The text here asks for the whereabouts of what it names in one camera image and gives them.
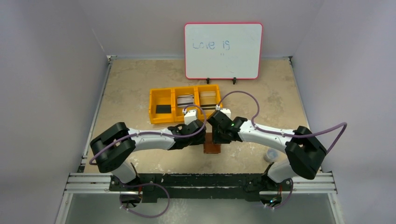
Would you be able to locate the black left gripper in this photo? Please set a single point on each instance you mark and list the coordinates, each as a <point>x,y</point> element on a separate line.
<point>199,140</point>

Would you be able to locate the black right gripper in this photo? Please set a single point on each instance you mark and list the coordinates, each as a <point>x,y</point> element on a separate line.
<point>215,131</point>

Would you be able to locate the brown leather card holder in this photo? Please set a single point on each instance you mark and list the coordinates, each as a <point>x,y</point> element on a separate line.
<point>209,147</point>

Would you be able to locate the yellow three-compartment plastic bin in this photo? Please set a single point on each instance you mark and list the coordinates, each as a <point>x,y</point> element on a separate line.
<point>166,104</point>

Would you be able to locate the small clear plastic cup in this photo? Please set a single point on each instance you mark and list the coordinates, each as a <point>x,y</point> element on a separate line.
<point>271,155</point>

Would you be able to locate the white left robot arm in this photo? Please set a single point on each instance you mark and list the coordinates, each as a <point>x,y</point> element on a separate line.
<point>112,148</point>

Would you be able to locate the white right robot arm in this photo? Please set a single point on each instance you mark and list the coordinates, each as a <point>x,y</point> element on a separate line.
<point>304,153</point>

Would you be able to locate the striped card stack in bin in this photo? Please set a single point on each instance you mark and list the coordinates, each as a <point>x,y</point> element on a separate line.
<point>184,100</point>

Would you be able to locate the black card in bin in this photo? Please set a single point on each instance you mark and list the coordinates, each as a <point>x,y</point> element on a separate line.
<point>163,109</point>

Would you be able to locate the pink-framed whiteboard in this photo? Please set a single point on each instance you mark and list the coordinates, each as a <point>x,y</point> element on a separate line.
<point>222,50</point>

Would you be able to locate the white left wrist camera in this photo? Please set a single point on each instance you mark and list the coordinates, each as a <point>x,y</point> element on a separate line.
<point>189,115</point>

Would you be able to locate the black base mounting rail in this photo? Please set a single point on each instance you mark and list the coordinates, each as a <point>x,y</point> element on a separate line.
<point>249,187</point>

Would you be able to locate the aluminium frame rail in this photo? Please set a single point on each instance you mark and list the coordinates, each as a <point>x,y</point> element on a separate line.
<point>87,183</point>

